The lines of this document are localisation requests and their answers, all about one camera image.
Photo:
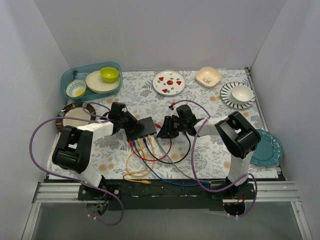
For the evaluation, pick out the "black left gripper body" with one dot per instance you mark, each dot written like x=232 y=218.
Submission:
x=130 y=121

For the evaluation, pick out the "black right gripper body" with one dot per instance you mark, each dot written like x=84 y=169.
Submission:
x=170 y=126

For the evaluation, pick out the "black network switch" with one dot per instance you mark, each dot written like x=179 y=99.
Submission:
x=149 y=129

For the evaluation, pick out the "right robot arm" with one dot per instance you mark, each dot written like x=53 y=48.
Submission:
x=239 y=137

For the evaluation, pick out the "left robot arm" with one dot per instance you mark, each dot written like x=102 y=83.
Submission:
x=73 y=149

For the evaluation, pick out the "floral tablecloth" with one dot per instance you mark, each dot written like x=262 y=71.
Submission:
x=113 y=157

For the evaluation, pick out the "strawberry pattern plate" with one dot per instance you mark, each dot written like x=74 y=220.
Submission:
x=168 y=83

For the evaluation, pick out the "dark rimmed plate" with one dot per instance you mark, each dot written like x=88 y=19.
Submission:
x=76 y=116

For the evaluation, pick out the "cream plate in basin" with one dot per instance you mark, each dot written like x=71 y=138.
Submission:
x=95 y=83

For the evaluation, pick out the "blue striped plate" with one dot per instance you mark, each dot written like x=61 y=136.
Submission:
x=227 y=98

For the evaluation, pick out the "lime green bowl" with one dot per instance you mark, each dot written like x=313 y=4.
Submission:
x=109 y=74

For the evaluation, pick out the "beige square bowl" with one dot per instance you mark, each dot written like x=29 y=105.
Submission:
x=208 y=77

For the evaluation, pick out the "blue patterned small bowl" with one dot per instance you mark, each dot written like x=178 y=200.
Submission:
x=75 y=89

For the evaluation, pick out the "teal plastic basin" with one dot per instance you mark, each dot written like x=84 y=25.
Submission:
x=80 y=73

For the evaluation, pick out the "white bowl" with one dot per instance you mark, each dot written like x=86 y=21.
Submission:
x=242 y=93

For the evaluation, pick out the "teal scalloped plate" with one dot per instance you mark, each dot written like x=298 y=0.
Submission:
x=269 y=150

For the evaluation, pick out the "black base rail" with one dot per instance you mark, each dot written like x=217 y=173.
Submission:
x=160 y=195

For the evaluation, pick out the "aluminium frame rail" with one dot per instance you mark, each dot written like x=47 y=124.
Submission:
x=270 y=211

